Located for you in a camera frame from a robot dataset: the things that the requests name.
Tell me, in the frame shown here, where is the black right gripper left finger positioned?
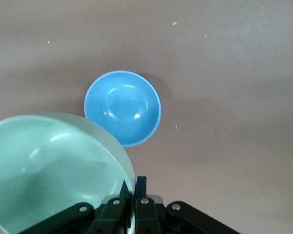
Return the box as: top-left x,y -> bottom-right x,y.
19,180 -> 132,234

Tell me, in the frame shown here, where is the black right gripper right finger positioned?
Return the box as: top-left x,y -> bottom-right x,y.
132,175 -> 241,234

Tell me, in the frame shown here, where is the green bowl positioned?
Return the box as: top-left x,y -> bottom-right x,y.
0,112 -> 137,234

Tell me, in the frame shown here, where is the brown table cover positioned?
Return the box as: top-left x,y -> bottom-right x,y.
0,0 -> 293,234

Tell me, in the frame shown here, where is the blue bowl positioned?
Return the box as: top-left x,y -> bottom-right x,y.
84,70 -> 162,147

